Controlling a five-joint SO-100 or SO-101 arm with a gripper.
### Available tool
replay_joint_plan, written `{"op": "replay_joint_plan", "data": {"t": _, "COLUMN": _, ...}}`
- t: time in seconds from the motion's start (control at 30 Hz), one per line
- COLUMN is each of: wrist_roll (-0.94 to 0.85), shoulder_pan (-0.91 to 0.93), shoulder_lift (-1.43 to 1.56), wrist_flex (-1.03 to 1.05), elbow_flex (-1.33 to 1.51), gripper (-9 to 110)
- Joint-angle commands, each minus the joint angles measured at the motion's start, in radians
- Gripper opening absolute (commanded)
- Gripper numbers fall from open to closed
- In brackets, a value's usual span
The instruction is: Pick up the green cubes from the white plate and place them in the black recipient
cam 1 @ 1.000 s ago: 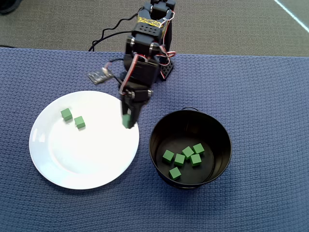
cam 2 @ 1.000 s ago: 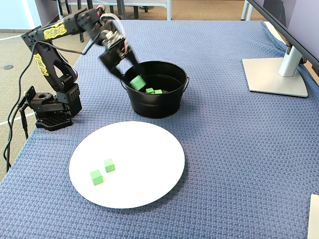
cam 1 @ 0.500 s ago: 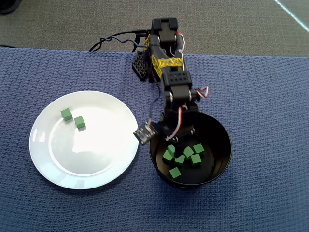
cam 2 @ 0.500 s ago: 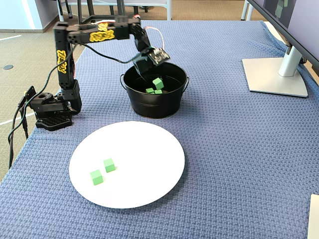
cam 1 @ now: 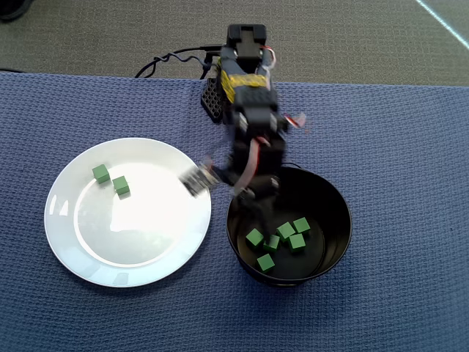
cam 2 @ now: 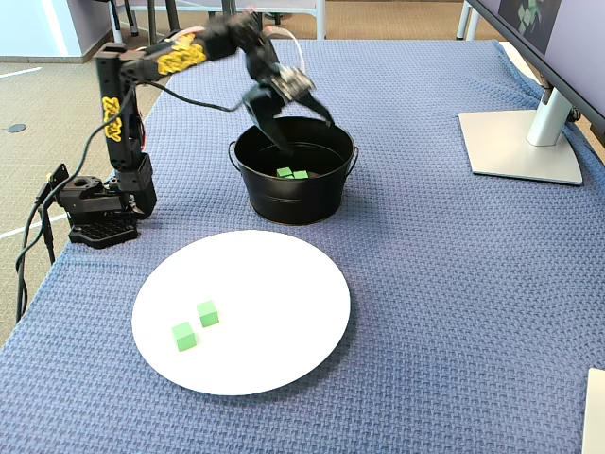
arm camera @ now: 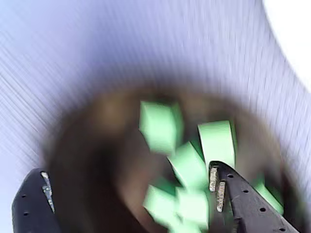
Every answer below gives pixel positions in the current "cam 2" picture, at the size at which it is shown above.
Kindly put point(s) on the black chair leg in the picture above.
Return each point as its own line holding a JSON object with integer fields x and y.
{"x": 276, "y": 18}

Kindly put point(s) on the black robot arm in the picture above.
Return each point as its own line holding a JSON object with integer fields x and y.
{"x": 113, "y": 118}

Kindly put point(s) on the black wrist camera board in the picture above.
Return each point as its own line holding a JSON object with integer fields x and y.
{"x": 293, "y": 82}

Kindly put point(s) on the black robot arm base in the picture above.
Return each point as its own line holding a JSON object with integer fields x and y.
{"x": 94, "y": 227}

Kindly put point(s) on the monitor with silver stand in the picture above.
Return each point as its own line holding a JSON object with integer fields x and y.
{"x": 543, "y": 123}

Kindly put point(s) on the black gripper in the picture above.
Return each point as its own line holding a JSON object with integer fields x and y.
{"x": 268, "y": 96}

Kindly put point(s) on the green cube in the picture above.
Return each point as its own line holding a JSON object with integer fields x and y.
{"x": 284, "y": 172}
{"x": 184, "y": 337}
{"x": 300, "y": 175}
{"x": 208, "y": 314}

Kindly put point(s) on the blue woven table cloth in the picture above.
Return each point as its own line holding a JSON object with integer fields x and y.
{"x": 425, "y": 284}

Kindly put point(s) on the white round plate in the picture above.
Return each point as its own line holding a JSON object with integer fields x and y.
{"x": 274, "y": 307}

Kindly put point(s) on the grey table with post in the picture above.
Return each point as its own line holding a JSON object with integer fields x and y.
{"x": 321, "y": 21}

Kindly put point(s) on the black metal table frame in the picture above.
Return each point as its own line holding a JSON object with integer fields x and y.
{"x": 150, "y": 19}

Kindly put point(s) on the white flat panel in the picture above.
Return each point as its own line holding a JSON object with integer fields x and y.
{"x": 595, "y": 416}

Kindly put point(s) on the white metal table leg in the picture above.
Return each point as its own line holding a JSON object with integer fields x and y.
{"x": 465, "y": 23}

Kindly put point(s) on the black metal bucket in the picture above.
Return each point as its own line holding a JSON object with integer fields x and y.
{"x": 293, "y": 198}

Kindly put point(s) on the white metal table legs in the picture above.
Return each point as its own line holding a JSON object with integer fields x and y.
{"x": 116, "y": 23}

